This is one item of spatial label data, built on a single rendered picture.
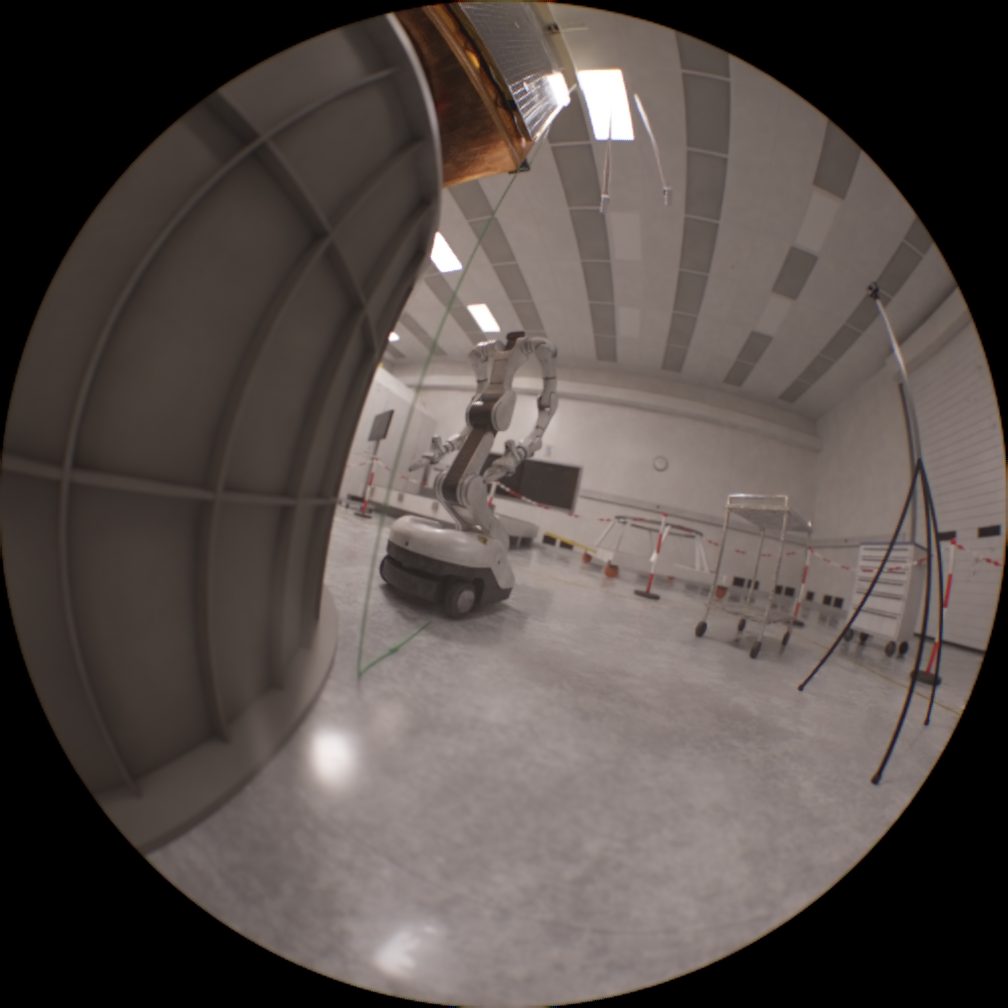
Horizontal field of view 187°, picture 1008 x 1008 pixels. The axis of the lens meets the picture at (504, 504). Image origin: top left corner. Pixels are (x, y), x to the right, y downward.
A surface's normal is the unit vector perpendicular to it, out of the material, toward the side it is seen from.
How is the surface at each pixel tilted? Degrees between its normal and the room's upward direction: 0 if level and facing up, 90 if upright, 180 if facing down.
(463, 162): 180
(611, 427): 90
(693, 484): 90
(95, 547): 90
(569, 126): 180
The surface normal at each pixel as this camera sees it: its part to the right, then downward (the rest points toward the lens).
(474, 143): -0.23, 0.97
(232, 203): 0.97, 0.22
